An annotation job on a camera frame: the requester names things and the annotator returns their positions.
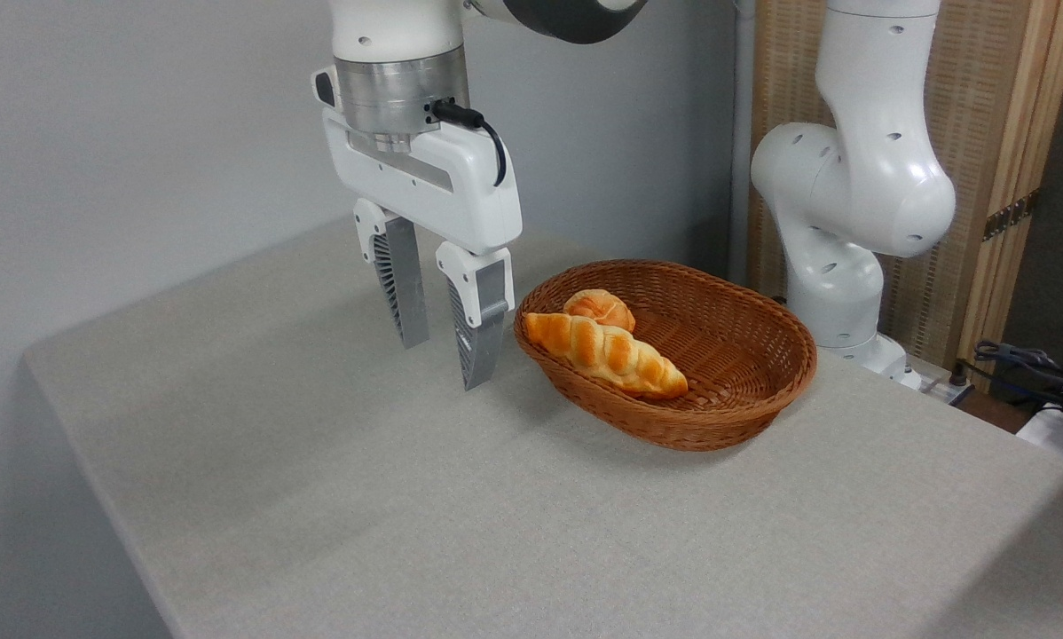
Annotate brass screen hinge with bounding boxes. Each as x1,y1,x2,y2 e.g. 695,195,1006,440
982,188,1040,242

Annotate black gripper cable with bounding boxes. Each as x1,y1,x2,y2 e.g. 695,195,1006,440
429,98,507,187

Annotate grey fabric tablecloth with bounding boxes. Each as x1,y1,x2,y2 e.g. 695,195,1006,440
24,211,1063,639

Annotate brown wicker oval basket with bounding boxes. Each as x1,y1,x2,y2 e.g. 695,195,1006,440
513,259,818,453

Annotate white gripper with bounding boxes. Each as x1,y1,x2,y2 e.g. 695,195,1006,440
311,66,524,391

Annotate black cable bundle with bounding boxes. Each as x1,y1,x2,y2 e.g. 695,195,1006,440
966,341,1063,420

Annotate braided golden bread loaf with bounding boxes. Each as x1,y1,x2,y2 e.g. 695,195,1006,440
523,312,689,399

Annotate round orange bread roll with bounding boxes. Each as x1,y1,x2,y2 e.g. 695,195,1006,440
563,289,636,334

